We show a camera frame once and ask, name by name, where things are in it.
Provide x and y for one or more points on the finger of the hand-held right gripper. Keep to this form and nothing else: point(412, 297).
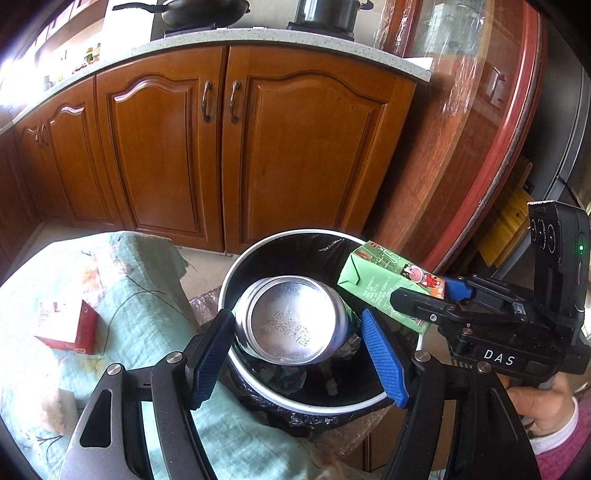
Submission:
point(459, 288)
point(415, 302)

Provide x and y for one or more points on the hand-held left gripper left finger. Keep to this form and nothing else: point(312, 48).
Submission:
point(210, 364)

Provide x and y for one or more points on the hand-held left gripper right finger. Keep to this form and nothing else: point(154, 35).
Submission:
point(383, 360)

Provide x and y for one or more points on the green drink carton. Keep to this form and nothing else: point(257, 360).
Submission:
point(369, 277)

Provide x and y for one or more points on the green and silver can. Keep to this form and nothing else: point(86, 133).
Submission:
point(281, 318)

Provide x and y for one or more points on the white rimmed trash bin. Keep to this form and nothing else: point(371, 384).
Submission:
point(286, 251)

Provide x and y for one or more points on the person's right forearm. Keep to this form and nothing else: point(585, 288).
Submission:
point(568, 454)

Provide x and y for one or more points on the person's right hand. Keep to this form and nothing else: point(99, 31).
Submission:
point(545, 408)

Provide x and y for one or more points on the clear plastic sheet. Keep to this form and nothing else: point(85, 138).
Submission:
point(203, 304)

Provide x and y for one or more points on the light blue floral tablecloth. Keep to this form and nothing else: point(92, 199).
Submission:
point(138, 323)

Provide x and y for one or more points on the red and white carton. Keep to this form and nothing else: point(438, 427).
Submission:
point(69, 330)

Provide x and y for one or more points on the crumpled white tissue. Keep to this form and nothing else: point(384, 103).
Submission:
point(60, 410)

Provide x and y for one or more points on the wooden framed glass door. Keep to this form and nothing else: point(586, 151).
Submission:
point(461, 115)

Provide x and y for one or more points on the wooden base cabinets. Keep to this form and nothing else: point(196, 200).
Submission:
point(300, 152)

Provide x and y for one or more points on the speckled kitchen countertop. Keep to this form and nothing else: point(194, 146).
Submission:
point(323, 47)

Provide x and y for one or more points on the black gas stove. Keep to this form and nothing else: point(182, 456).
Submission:
point(323, 30)

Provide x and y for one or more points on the dark steel pot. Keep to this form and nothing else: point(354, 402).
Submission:
point(323, 11)

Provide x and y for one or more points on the condiment bottle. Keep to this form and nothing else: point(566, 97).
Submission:
point(88, 55)
point(98, 50)

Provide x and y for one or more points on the black wok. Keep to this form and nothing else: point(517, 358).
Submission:
point(203, 11)

